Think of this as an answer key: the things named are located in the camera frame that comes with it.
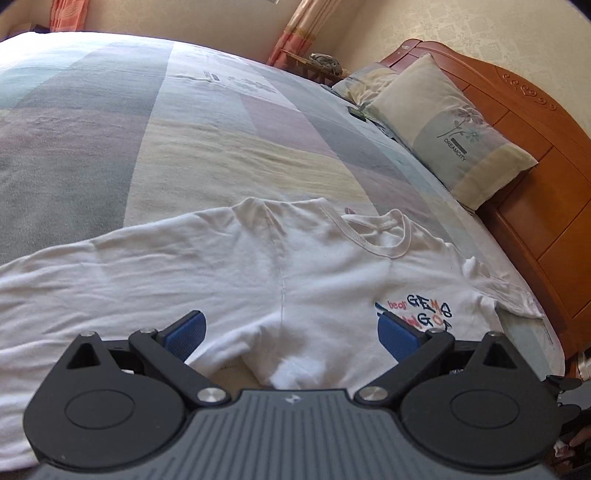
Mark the wooden nightstand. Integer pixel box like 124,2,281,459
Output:
281,50,350,86

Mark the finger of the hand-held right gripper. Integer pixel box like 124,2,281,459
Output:
544,374,584,394

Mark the grey plush toy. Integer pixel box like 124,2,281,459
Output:
309,52,343,75

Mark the bed with patchwork sheet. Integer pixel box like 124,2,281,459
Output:
0,30,566,472

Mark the small pale pillow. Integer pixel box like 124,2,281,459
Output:
332,62,400,110

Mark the person's right hand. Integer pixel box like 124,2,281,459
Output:
553,426,591,463

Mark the orange striped curtain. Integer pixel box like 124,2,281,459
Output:
266,0,334,68
48,0,89,33

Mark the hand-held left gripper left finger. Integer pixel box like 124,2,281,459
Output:
65,310,232,409

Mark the white printed sweatshirt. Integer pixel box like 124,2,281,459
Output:
0,196,546,468

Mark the wooden headboard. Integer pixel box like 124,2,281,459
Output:
378,39,591,385

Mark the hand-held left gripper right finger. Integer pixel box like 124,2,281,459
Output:
355,314,526,409

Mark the large floral pillow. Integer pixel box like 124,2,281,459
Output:
364,52,539,211

